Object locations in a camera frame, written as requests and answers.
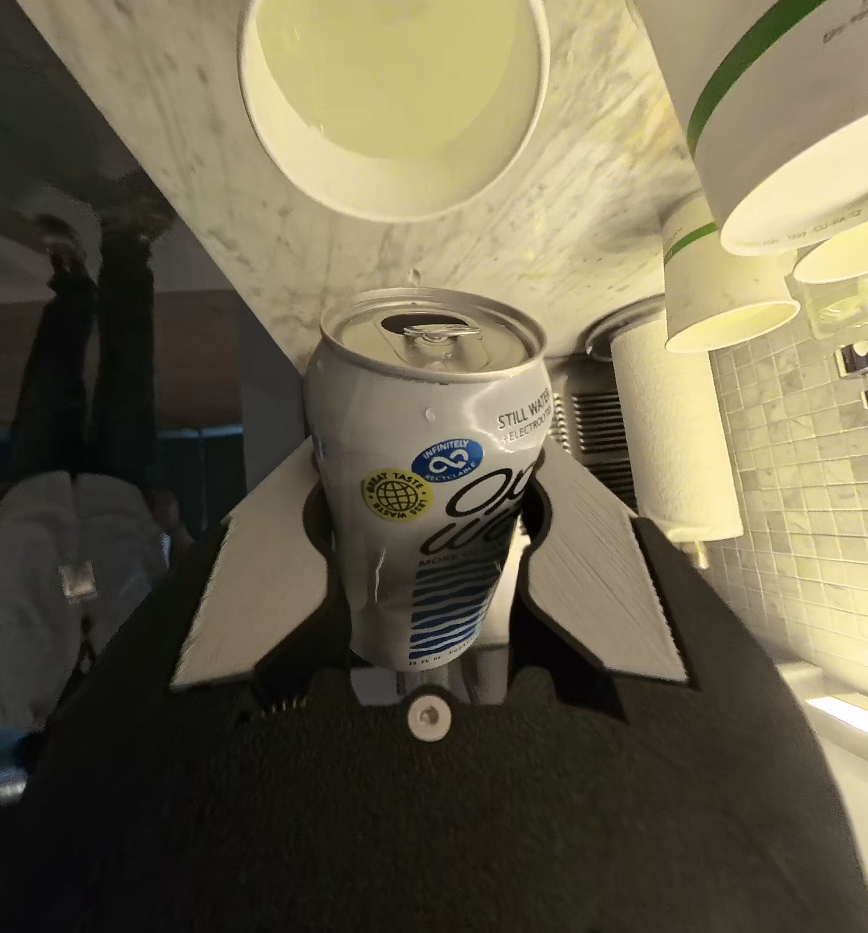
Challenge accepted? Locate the white paper cup green band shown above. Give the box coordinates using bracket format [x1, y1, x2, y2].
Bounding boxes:
[663, 197, 801, 354]
[238, 0, 551, 222]
[793, 219, 868, 285]

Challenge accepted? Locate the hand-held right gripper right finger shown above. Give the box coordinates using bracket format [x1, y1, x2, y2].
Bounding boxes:
[505, 446, 691, 709]

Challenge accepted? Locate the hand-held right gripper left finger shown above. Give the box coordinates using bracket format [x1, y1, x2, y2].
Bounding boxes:
[169, 437, 353, 702]

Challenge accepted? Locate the white paper towel roll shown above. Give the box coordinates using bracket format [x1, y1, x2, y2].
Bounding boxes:
[610, 317, 744, 542]

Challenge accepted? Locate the white marble desk countertop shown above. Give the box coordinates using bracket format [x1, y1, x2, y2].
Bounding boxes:
[15, 0, 708, 362]

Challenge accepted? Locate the under-cabinet light strip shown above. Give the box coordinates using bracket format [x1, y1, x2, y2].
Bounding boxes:
[805, 692, 868, 752]

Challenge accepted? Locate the white aluminium water can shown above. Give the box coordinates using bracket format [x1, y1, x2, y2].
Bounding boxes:
[303, 286, 553, 670]

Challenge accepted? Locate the steel appliance with vents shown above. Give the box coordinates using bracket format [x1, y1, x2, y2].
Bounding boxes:
[546, 353, 642, 526]

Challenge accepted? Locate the stack of inverted paper cups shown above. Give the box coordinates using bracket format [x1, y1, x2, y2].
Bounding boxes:
[627, 0, 868, 256]

